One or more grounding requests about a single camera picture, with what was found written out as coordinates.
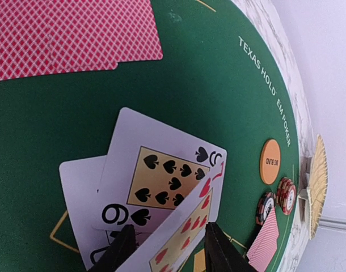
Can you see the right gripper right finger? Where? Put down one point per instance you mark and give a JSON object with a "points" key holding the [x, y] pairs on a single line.
{"points": [[220, 254]]}

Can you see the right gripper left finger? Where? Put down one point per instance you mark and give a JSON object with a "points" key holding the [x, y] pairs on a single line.
{"points": [[120, 249]]}

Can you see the seven of hearts card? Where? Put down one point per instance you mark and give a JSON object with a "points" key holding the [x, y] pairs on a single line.
{"points": [[172, 242]]}

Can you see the brown chip stack top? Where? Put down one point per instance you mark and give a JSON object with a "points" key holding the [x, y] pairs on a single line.
{"points": [[266, 203]]}

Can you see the queen of spades card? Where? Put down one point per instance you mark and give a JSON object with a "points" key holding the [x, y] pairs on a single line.
{"points": [[80, 180]]}

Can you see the nine of spades card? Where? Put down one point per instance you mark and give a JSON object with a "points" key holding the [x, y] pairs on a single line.
{"points": [[150, 168]]}

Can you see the orange chip stack top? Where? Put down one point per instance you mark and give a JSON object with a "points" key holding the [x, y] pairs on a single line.
{"points": [[286, 195]]}

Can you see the orange big blind button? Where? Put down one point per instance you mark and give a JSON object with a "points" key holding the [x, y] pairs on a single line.
{"points": [[270, 160]]}

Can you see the single red playing card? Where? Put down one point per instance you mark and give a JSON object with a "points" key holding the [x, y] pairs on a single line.
{"points": [[26, 43]]}

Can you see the woven bamboo tray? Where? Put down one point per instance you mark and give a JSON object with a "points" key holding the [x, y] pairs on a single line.
{"points": [[318, 185]]}

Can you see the round green poker mat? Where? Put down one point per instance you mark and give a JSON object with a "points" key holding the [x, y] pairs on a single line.
{"points": [[219, 79]]}

